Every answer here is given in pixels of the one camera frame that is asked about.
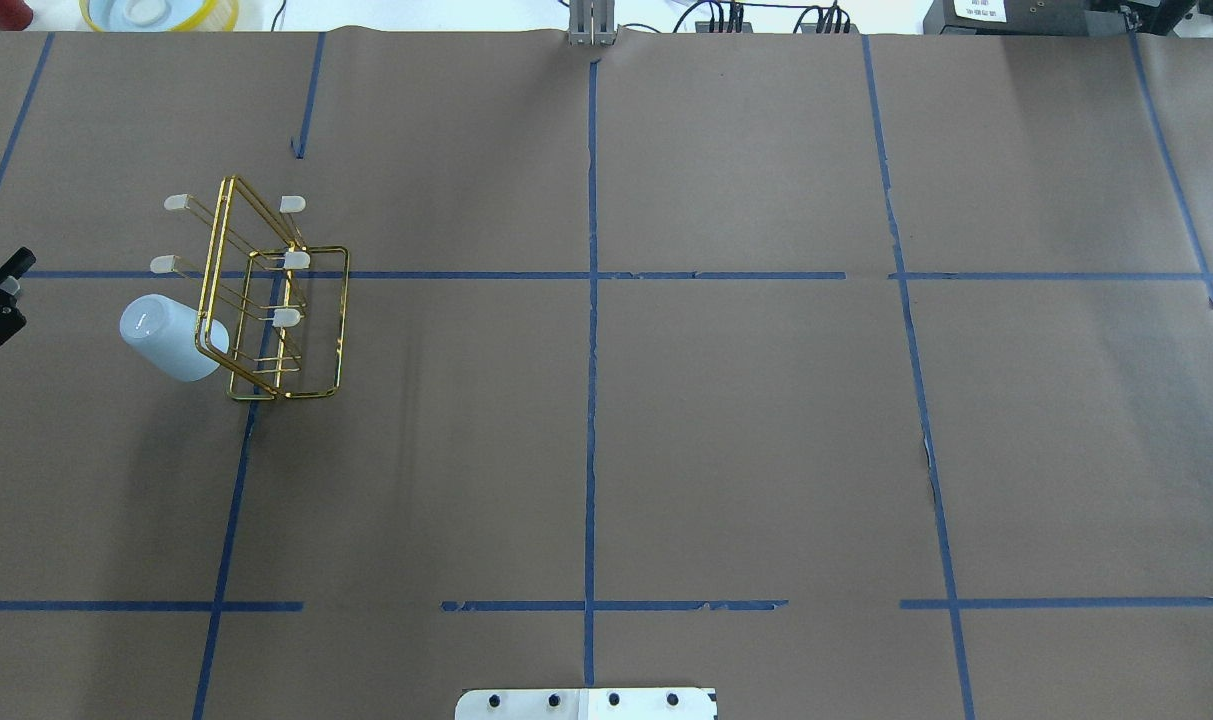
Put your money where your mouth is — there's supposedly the white metal mounting plate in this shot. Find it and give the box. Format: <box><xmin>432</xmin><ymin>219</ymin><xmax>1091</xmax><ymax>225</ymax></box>
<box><xmin>454</xmin><ymin>687</ymin><xmax>719</xmax><ymax>719</ymax></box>

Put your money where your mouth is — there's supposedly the black cable bundle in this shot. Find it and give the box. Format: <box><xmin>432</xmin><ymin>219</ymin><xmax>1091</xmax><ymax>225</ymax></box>
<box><xmin>795</xmin><ymin>2</ymin><xmax>860</xmax><ymax>36</ymax></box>
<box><xmin>672</xmin><ymin>0</ymin><xmax>754</xmax><ymax>36</ymax></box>

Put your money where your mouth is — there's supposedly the dark red cylinder object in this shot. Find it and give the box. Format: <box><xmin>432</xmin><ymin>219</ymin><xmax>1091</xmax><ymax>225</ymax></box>
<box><xmin>0</xmin><ymin>0</ymin><xmax>35</xmax><ymax>32</ymax></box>

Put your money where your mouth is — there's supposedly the brown paper table cover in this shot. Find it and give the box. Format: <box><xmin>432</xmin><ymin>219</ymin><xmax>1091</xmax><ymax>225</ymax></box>
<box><xmin>0</xmin><ymin>28</ymin><xmax>1213</xmax><ymax>719</ymax></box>

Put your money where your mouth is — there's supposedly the yellow rimmed plastic bowl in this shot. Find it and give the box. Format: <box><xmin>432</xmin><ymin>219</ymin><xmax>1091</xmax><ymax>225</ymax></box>
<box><xmin>76</xmin><ymin>0</ymin><xmax>241</xmax><ymax>33</ymax></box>

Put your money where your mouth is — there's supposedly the black cable bundle right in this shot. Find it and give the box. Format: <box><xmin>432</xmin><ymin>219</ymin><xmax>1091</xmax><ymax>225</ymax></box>
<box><xmin>795</xmin><ymin>2</ymin><xmax>860</xmax><ymax>36</ymax></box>

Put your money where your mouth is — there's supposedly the gold wire cup holder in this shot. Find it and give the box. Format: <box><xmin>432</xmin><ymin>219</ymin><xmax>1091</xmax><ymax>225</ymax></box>
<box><xmin>149</xmin><ymin>175</ymin><xmax>351</xmax><ymax>402</ymax></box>

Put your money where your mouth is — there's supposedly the grey aluminium profile post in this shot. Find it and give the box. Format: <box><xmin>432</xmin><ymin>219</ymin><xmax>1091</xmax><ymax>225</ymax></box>
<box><xmin>562</xmin><ymin>0</ymin><xmax>617</xmax><ymax>46</ymax></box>

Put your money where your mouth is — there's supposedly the black device with label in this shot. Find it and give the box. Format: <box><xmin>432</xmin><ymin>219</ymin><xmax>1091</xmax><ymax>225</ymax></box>
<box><xmin>923</xmin><ymin>0</ymin><xmax>1139</xmax><ymax>38</ymax></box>

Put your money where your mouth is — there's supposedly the black cable bundle left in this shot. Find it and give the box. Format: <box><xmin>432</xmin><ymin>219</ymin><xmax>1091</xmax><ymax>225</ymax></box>
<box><xmin>672</xmin><ymin>0</ymin><xmax>754</xmax><ymax>36</ymax></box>

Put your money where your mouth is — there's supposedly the light blue plastic cup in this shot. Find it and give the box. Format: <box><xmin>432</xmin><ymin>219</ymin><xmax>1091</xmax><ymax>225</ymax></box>
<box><xmin>118</xmin><ymin>293</ymin><xmax>220</xmax><ymax>382</ymax></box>

